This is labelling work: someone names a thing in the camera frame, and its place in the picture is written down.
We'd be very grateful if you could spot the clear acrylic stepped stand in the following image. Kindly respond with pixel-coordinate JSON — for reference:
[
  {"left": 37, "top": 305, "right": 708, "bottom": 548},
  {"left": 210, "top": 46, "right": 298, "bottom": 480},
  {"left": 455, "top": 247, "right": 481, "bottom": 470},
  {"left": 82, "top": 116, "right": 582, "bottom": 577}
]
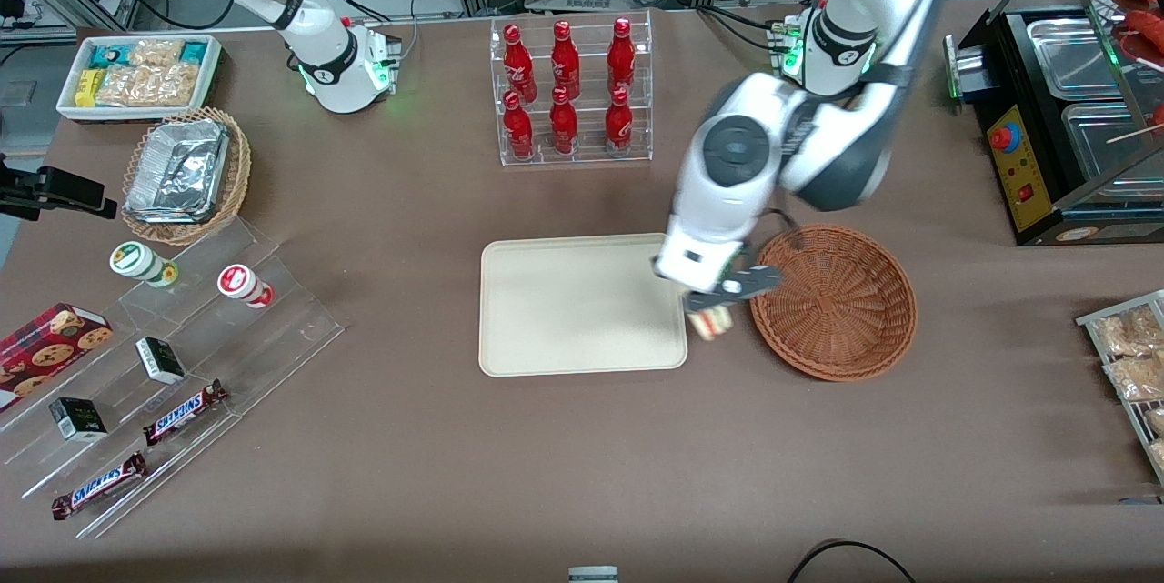
[{"left": 0, "top": 217, "right": 346, "bottom": 540}]

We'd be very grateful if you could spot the large clear snack bag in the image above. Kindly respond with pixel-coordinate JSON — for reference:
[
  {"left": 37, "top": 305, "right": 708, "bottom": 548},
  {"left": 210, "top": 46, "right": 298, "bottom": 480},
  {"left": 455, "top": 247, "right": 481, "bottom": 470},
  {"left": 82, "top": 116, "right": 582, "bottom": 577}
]
[{"left": 95, "top": 63, "right": 203, "bottom": 107}]

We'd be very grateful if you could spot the silver foil bag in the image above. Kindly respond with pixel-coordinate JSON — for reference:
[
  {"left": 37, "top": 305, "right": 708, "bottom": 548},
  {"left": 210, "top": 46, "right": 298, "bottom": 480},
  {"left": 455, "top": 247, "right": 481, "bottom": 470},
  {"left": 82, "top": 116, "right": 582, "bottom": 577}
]
[{"left": 125, "top": 119, "right": 230, "bottom": 225}]

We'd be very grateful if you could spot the clear acrylic bottle rack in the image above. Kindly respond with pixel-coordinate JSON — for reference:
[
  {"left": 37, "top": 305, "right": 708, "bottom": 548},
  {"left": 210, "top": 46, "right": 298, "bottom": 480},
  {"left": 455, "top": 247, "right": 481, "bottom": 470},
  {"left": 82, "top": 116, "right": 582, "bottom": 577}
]
[{"left": 489, "top": 10, "right": 654, "bottom": 167}]

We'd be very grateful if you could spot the cream plastic tray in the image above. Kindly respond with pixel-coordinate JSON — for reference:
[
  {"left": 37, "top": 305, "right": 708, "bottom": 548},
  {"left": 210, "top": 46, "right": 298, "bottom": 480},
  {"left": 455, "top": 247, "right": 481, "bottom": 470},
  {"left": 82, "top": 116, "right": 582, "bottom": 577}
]
[{"left": 479, "top": 233, "right": 689, "bottom": 378}]

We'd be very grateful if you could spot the steel warmer pan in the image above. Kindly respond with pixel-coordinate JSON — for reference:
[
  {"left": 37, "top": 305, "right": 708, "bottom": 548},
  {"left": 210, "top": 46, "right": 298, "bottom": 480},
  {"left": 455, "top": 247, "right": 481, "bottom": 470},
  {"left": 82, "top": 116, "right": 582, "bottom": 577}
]
[
  {"left": 1059, "top": 101, "right": 1164, "bottom": 193},
  {"left": 1026, "top": 17, "right": 1124, "bottom": 102}
]

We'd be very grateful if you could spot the red cookie box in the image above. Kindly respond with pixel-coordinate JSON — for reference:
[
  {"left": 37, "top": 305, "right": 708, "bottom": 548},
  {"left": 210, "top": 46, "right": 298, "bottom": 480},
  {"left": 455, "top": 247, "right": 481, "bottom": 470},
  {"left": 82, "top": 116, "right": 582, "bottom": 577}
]
[{"left": 0, "top": 303, "right": 115, "bottom": 413}]

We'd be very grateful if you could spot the small clear snack bag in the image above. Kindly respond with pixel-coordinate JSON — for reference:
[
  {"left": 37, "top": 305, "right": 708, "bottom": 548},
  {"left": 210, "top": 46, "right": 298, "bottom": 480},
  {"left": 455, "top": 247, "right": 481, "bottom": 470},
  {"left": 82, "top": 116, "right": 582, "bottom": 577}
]
[{"left": 127, "top": 39, "right": 186, "bottom": 67}]

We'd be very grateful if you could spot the grey wire snack rack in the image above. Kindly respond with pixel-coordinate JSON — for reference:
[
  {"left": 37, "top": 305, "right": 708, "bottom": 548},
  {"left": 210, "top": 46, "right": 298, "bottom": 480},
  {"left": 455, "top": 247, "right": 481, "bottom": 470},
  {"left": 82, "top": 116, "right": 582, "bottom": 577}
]
[{"left": 1076, "top": 289, "right": 1164, "bottom": 486}]

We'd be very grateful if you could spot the black floor cable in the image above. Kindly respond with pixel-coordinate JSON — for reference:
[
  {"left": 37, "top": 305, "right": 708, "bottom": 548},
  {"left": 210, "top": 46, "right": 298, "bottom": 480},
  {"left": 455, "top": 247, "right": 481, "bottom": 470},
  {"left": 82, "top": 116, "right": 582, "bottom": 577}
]
[{"left": 787, "top": 539, "right": 917, "bottom": 583}]

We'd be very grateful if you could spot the brown round wicker basket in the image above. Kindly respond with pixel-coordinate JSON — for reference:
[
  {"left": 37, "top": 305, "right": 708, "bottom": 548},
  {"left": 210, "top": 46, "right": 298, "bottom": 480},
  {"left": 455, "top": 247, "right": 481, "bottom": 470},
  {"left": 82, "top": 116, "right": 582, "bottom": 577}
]
[{"left": 748, "top": 224, "right": 918, "bottom": 382}]

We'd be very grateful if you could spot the red lid white cup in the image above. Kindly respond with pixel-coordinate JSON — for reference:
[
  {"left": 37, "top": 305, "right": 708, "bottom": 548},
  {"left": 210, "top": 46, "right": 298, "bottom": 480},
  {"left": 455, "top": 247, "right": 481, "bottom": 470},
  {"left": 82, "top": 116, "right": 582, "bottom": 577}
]
[{"left": 216, "top": 264, "right": 275, "bottom": 309}]

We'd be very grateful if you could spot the green lid white cup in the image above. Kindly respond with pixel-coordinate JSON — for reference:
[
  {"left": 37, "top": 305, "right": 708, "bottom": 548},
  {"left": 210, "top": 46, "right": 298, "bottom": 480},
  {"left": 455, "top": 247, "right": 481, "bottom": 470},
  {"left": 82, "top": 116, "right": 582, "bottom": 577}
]
[{"left": 109, "top": 241, "right": 179, "bottom": 288}]

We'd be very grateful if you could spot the black clamp mount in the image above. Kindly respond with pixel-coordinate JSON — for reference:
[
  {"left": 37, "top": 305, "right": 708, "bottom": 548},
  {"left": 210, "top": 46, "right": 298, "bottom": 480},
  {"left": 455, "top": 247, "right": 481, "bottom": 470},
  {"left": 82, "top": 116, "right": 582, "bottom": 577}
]
[{"left": 0, "top": 154, "right": 119, "bottom": 222}]

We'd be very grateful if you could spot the white plastic snack bin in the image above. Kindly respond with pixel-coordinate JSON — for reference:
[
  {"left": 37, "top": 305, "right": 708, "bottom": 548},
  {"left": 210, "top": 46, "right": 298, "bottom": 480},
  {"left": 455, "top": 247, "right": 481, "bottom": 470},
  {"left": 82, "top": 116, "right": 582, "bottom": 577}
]
[{"left": 56, "top": 35, "right": 224, "bottom": 123}]

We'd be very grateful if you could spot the triangle sandwich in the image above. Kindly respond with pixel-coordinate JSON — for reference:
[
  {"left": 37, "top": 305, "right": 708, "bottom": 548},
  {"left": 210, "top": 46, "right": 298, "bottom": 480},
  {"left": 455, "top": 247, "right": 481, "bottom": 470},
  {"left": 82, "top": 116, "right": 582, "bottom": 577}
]
[{"left": 688, "top": 304, "right": 736, "bottom": 343}]

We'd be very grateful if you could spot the black food warmer yellow panel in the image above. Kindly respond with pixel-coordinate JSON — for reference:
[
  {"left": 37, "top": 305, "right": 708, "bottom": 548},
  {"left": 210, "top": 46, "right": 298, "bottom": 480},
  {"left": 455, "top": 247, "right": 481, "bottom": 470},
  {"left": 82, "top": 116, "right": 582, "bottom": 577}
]
[{"left": 943, "top": 0, "right": 1164, "bottom": 247}]

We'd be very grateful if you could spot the light tan wicker basket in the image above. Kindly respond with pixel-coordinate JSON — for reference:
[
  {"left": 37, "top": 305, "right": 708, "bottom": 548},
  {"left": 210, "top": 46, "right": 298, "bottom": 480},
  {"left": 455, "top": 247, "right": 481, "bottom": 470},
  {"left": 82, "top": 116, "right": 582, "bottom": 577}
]
[{"left": 121, "top": 106, "right": 253, "bottom": 246}]

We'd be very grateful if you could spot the brown Snickers bar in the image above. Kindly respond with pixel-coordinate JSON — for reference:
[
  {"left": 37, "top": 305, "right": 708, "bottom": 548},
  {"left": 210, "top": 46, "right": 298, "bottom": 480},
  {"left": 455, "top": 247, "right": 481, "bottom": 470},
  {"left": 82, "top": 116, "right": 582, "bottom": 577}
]
[
  {"left": 142, "top": 379, "right": 228, "bottom": 447},
  {"left": 51, "top": 451, "right": 148, "bottom": 521}
]

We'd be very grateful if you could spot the red cola bottle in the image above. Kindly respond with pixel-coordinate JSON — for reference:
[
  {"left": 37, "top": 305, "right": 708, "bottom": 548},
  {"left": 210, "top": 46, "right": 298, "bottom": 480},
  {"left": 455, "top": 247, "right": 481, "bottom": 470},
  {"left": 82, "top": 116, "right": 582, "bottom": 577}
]
[
  {"left": 503, "top": 90, "right": 536, "bottom": 161},
  {"left": 549, "top": 86, "right": 579, "bottom": 156},
  {"left": 550, "top": 20, "right": 581, "bottom": 97},
  {"left": 605, "top": 87, "right": 634, "bottom": 154},
  {"left": 607, "top": 17, "right": 637, "bottom": 95},
  {"left": 503, "top": 24, "right": 535, "bottom": 95}
]

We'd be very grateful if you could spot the small black carton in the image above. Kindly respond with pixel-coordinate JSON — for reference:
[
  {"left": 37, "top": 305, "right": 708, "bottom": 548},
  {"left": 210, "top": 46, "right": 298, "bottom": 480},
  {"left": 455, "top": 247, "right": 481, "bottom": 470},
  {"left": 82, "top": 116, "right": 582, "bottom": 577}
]
[
  {"left": 48, "top": 397, "right": 108, "bottom": 443},
  {"left": 135, "top": 337, "right": 186, "bottom": 385}
]

